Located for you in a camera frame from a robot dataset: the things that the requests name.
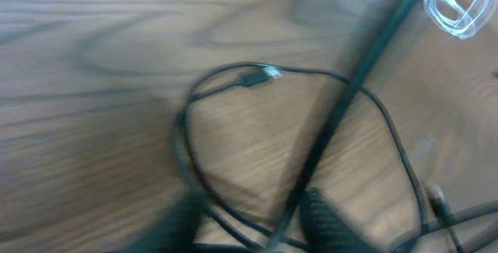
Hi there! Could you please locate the white cable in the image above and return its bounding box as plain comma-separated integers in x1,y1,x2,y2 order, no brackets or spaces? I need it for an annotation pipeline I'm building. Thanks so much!
423,0,498,40

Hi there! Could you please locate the black cable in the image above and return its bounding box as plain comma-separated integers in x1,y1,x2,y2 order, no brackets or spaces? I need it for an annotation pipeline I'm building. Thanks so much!
170,0,498,253

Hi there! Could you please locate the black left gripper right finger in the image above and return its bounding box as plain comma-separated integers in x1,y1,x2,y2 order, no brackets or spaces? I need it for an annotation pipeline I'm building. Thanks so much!
299,188,378,253

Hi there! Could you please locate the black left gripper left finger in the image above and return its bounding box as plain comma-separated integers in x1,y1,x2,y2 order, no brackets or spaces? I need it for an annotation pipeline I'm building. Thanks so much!
122,194,204,253

